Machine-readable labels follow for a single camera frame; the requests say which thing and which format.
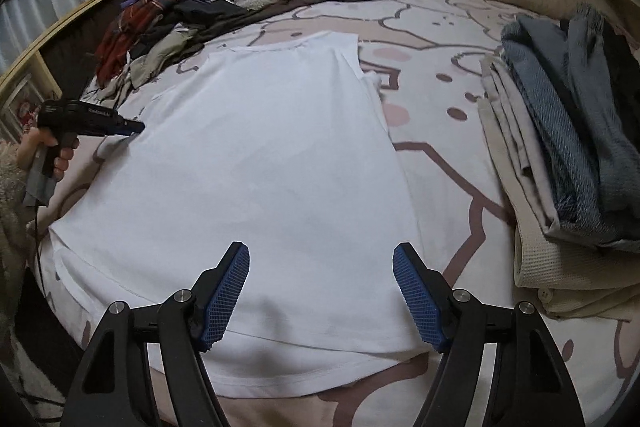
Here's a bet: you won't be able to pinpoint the white t-shirt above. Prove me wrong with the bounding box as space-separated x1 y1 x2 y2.
42 31 421 398

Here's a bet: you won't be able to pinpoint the person left hand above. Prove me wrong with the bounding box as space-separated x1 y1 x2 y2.
16 127 79 181

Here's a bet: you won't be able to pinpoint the framed picture on shelf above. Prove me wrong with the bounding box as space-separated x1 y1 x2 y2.
0 72 44 143

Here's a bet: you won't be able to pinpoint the olive khaki garment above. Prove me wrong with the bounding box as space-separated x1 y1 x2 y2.
89 24 196 109

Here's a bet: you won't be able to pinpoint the red plaid shirt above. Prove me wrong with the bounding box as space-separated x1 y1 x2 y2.
96 0 180 89

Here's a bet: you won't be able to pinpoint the folded beige trousers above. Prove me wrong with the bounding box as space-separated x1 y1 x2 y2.
477 55 639 322

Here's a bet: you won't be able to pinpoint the black garment in pile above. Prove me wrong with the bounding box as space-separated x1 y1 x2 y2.
171 0 248 26

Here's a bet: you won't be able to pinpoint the folded blue jeans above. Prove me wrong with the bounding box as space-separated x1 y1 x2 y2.
501 5 639 253

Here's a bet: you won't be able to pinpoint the folded black garment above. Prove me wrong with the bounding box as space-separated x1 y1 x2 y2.
603 22 640 148

